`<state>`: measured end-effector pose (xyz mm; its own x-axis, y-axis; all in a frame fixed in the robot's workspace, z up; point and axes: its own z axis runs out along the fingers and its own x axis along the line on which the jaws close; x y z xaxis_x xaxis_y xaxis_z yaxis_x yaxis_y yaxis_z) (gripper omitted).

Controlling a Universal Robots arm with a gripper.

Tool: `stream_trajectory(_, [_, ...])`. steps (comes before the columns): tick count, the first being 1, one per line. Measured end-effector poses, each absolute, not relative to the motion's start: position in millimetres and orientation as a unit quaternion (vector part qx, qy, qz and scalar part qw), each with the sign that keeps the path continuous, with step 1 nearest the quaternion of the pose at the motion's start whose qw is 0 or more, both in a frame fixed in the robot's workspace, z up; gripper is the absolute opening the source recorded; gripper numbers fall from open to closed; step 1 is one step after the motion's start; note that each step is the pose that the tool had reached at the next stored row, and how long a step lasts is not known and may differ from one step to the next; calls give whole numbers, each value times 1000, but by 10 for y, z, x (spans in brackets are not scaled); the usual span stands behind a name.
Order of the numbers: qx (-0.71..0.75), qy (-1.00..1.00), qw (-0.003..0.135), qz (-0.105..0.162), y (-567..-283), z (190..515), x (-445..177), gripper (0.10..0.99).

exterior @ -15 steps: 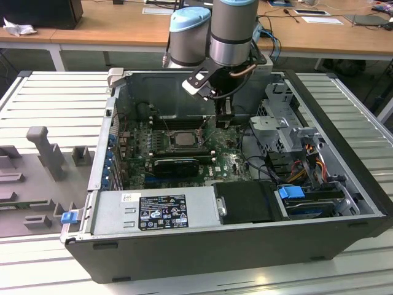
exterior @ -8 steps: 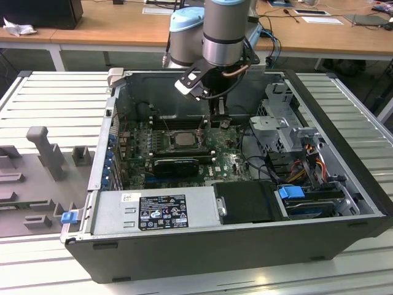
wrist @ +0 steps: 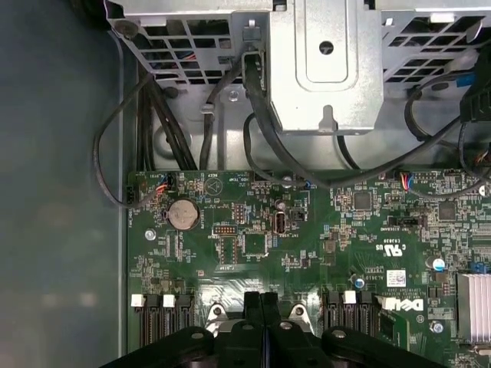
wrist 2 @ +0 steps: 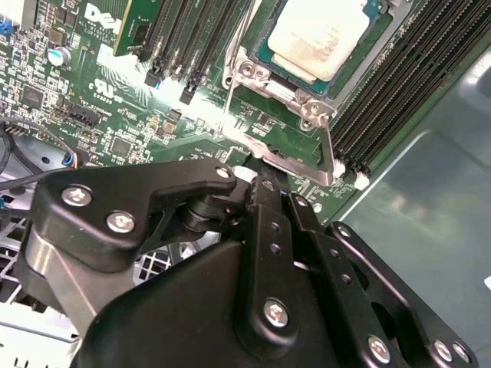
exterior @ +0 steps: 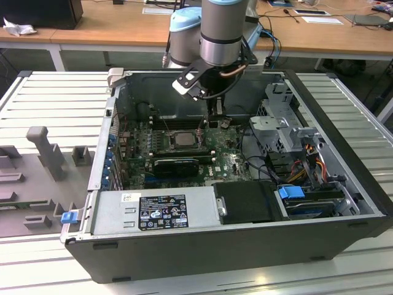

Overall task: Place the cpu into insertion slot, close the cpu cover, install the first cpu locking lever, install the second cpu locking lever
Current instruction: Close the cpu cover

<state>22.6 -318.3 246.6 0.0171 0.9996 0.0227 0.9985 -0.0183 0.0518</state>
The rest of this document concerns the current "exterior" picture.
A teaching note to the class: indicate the black round speaker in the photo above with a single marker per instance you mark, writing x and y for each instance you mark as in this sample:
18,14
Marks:
143,111

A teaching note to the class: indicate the blue plastic latch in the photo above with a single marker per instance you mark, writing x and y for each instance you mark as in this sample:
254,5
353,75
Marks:
69,217

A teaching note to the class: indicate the grey parts rack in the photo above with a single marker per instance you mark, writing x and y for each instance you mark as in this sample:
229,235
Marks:
37,184

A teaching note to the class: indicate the grey laptop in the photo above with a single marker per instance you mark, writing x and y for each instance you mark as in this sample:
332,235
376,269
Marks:
368,21

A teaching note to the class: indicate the silver CPU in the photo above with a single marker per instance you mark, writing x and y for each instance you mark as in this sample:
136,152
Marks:
186,139

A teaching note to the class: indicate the grey case release latch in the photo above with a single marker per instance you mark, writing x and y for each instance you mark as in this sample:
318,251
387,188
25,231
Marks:
116,77

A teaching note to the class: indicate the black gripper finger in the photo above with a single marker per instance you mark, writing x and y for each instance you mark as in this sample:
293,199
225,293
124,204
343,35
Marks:
213,107

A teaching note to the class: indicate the wooden desk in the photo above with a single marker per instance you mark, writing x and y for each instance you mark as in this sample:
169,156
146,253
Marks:
122,27

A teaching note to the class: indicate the green motherboard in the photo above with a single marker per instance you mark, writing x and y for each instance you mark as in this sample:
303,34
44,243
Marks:
224,166

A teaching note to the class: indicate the crumpled white paper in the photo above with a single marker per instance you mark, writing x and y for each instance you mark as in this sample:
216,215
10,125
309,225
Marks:
18,28

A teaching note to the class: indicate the grey power supply unit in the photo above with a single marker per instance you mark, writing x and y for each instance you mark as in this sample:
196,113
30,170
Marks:
110,215

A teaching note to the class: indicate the black computer tower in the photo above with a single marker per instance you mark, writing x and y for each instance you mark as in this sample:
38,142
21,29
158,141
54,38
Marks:
40,13

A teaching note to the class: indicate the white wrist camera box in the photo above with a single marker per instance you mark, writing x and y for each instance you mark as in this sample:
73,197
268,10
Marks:
187,87

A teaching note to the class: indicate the black rating label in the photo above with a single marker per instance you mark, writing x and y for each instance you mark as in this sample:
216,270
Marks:
162,212

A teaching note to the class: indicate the black open PC case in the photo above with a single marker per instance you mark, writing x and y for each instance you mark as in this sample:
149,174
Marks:
215,255

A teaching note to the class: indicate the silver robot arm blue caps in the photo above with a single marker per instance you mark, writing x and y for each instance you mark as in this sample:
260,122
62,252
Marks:
219,30

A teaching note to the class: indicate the silver metal drive cage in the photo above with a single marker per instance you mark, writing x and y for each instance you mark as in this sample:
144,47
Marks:
270,123

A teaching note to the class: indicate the black RAM slot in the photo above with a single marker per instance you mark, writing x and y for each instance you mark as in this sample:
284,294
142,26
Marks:
184,155
181,127
190,150
181,124
181,119

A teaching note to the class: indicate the white framed tablet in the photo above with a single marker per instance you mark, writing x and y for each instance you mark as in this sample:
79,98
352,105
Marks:
311,12

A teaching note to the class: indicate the black graphics card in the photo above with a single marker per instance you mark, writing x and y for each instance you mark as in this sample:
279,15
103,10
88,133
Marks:
175,167

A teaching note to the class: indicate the black plastic cover box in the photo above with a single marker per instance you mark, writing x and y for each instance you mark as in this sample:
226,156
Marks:
245,202

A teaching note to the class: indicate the CPU socket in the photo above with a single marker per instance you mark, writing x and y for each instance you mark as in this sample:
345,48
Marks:
169,147

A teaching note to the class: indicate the white paper sheet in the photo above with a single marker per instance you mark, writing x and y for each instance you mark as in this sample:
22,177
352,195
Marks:
322,20

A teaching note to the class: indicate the hard disk in blue carrier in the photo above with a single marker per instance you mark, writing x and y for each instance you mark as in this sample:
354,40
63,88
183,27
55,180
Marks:
290,192

